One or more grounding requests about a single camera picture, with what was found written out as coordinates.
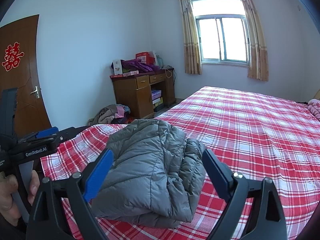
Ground white box on desk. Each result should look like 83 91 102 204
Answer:
112 59 123 75

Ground boxes in desk shelf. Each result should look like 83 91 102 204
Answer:
151 89 164 112

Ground flat pink box on desk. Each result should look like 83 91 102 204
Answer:
123 70 139 77

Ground person's left hand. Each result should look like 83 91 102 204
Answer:
0 170 40 226

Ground pink folded quilt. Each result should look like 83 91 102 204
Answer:
308 99 320 120

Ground right beige curtain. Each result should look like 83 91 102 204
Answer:
241 0 269 82

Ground purple clothes on desk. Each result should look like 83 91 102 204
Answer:
121 59 160 73

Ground red double happiness sticker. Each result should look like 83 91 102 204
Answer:
2 42 24 72

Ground brown wooden desk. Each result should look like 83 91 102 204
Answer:
110 68 176 119

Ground clothes pile on floor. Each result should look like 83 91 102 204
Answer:
87 104 131 126

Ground beige curtain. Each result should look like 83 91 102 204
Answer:
179 0 202 75
241 0 269 82

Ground window with metal frame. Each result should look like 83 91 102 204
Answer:
192 0 250 66

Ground red box on desk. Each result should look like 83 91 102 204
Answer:
136 51 155 64

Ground left beige curtain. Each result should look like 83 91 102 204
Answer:
179 0 202 75

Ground red white plaid bedsheet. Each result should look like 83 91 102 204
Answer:
41 87 319 239

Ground brown wooden door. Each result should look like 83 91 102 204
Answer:
1 15 51 137

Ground grey quilted down jacket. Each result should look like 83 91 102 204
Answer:
91 119 206 228

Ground silver door handle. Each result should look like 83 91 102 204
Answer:
30 86 41 99

